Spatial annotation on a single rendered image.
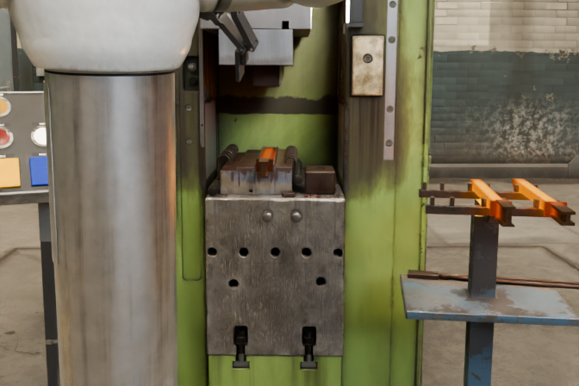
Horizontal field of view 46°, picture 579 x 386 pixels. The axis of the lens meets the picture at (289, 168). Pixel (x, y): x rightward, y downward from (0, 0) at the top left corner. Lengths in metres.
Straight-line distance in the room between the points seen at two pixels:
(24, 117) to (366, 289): 1.09
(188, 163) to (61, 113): 1.52
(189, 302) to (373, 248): 0.59
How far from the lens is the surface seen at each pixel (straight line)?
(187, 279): 2.12
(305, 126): 2.33
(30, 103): 1.85
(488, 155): 8.20
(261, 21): 1.85
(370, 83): 1.98
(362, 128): 2.00
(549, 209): 1.62
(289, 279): 1.87
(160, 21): 0.50
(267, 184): 1.87
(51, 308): 1.98
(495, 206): 1.58
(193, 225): 2.07
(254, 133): 2.34
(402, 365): 2.22
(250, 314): 1.91
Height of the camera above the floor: 1.26
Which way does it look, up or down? 8 degrees down
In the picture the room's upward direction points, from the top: straight up
